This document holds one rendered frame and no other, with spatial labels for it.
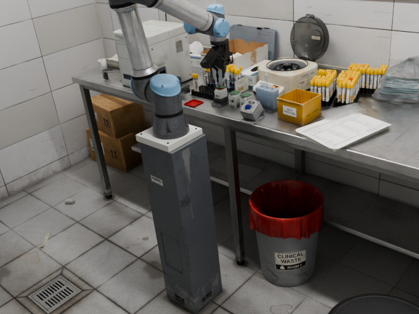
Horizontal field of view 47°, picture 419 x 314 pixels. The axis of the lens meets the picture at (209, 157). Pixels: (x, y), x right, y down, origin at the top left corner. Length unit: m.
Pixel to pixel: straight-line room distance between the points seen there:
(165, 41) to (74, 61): 1.38
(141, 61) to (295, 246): 1.09
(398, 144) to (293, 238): 0.69
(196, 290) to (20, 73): 1.99
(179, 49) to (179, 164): 0.82
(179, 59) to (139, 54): 0.65
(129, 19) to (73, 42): 1.85
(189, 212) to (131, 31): 0.78
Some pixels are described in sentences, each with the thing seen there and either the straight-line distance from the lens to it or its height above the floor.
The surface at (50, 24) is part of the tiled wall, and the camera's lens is 3.65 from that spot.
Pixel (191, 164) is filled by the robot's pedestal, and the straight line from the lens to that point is 2.00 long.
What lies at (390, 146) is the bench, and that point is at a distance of 1.89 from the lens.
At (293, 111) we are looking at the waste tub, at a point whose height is 0.93.
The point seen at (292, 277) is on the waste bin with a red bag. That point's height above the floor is 0.07.
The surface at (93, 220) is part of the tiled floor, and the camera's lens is 3.20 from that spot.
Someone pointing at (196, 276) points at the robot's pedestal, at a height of 0.21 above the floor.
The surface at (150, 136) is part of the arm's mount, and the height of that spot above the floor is 0.90.
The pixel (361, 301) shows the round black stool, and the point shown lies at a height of 0.65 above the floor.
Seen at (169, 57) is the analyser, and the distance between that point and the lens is 2.54.
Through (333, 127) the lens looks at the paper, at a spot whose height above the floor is 0.89.
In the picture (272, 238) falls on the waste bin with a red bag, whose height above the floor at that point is 0.31.
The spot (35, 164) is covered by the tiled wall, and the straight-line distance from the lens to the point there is 3.77.
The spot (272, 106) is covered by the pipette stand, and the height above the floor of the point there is 0.90.
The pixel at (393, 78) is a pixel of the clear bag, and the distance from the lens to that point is 2.25.
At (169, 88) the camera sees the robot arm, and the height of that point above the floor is 1.11.
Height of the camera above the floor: 1.74
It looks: 28 degrees down
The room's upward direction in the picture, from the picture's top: 6 degrees counter-clockwise
